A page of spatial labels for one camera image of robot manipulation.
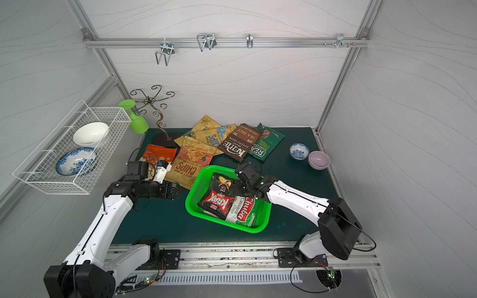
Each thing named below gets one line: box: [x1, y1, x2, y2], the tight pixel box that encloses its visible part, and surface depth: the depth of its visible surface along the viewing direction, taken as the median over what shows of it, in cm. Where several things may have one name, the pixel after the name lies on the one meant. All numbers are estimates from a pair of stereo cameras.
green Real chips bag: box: [248, 122, 286, 162], surface depth 114 cm
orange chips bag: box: [166, 136, 217, 176], surface depth 107 cm
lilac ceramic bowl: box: [308, 150, 332, 171], surface depth 103 cm
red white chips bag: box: [139, 144, 178, 171], surface depth 109 cm
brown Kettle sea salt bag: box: [216, 123, 261, 163], surface depth 113 cm
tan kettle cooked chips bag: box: [165, 147, 216, 190], surface depth 106 cm
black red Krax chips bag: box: [196, 172, 236, 220], surface depth 90 cm
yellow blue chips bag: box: [173, 122, 238, 156], surface depth 114 cm
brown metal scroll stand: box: [129, 84, 182, 148], surface depth 98 cm
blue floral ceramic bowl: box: [289, 142, 310, 161], surface depth 110 cm
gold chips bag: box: [191, 114, 222, 132], surface depth 122 cm
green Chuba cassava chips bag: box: [225, 195, 258, 228], surface depth 85 cm
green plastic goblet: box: [118, 99, 150, 135], surface depth 94 cm
